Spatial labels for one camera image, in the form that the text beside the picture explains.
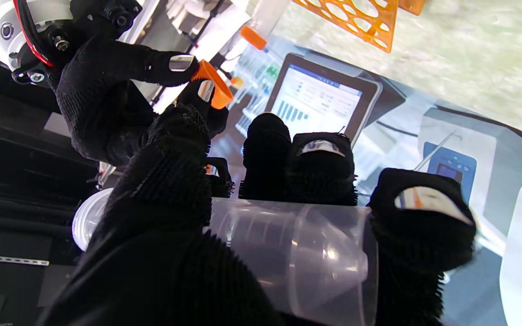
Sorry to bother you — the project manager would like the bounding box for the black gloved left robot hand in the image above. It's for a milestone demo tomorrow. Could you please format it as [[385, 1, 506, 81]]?
[[39, 104, 478, 326]]

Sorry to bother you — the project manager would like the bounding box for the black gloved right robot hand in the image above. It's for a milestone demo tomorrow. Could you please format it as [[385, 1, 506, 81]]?
[[46, 34, 230, 167]]

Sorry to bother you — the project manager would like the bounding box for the clear plastic test tube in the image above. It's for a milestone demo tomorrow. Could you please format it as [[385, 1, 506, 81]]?
[[72, 187, 379, 326], [251, 0, 291, 39]]

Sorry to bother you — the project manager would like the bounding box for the orange test tube rack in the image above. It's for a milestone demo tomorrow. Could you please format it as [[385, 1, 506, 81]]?
[[293, 0, 425, 54]]

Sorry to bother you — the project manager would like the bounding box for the grey framed light panel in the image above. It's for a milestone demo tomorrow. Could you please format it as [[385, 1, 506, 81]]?
[[127, 0, 225, 102]]

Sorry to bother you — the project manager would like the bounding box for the white perforated metal strip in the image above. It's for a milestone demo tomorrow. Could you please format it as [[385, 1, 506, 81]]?
[[0, 254, 49, 267]]

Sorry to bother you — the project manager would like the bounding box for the printed laboratory backdrop banner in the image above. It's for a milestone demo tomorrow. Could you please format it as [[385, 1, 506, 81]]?
[[202, 27, 522, 326]]

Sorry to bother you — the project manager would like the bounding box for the grey wall box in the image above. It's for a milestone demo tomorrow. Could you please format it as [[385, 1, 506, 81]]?
[[43, 112, 71, 137]]

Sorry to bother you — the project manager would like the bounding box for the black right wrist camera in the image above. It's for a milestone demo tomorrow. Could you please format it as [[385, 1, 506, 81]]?
[[68, 0, 143, 41]]

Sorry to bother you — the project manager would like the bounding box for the red black right arm cable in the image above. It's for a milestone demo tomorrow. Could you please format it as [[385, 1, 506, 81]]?
[[13, 0, 55, 68]]

